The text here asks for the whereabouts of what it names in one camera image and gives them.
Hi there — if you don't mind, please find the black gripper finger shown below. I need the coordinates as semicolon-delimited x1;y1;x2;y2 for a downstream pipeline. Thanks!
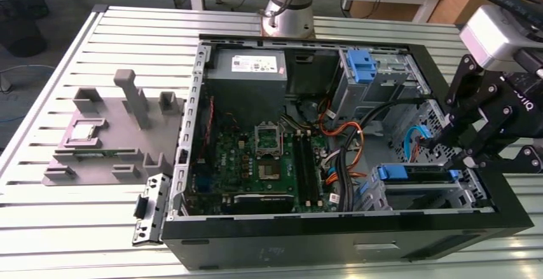
447;132;543;174
423;55;500;150

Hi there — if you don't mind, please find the blue data wire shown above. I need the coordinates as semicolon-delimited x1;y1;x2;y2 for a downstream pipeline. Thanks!
404;125;430;162

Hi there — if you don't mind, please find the hard disk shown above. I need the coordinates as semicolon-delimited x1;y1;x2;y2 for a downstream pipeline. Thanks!
375;163;463;184

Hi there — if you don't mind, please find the silver disk bay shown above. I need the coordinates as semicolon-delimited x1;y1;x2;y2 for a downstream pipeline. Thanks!
367;160;487;210

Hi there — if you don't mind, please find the silver drive cage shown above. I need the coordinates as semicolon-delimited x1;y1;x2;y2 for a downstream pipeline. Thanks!
330;48;430;124

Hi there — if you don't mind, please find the blue drive latch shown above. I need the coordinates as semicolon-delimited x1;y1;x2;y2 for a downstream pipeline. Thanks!
346;48;378;83

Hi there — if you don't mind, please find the brown wooden cabinet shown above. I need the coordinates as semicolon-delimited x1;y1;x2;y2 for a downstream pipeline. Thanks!
455;0;543;38

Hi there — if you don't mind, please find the black RAM slot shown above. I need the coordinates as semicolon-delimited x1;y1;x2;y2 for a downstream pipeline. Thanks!
306;128;323;205
295;128;311;205

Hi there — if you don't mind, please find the CPU socket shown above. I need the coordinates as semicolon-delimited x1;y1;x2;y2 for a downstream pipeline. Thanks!
258;161;284;180

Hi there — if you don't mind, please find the metal socket cover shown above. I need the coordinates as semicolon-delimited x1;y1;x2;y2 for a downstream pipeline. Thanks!
254;120;284;159

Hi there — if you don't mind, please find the grey power supply unit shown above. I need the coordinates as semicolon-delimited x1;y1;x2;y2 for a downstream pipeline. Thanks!
203;47;290;124

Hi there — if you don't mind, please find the black open PC case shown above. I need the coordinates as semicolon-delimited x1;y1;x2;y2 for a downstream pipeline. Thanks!
160;32;535;270

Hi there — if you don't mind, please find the black graphics card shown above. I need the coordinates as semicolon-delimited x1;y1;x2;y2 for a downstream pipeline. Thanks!
220;191;296;215

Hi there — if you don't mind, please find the green motherboard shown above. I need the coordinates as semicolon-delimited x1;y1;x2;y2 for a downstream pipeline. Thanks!
186;126;340;213

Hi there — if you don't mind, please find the grey expansion slot latch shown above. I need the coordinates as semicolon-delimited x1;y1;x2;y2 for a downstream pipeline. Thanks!
132;172;174;247

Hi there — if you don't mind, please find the grey parts rack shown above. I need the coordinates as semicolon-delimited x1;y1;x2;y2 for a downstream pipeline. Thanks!
40;69;188;187

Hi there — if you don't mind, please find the green RAM stick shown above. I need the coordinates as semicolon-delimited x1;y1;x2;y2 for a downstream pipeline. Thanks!
71;150;120;159

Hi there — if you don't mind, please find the silver CPU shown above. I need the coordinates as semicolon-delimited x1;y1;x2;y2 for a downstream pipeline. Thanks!
70;125;96;142

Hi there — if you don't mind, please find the black office chair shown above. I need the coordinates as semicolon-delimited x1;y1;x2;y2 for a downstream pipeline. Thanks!
0;0;51;57

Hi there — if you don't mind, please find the thick black cable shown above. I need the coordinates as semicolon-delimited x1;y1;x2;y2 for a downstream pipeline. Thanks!
339;97;426;212

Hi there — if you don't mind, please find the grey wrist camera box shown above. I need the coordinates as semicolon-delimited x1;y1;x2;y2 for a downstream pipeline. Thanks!
460;5;531;70

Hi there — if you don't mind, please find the orange wire bundle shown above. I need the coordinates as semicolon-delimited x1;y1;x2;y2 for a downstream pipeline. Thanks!
318;121;366;184

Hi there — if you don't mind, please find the thin red wire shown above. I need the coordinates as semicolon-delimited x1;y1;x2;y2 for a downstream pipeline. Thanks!
202;96;214;146

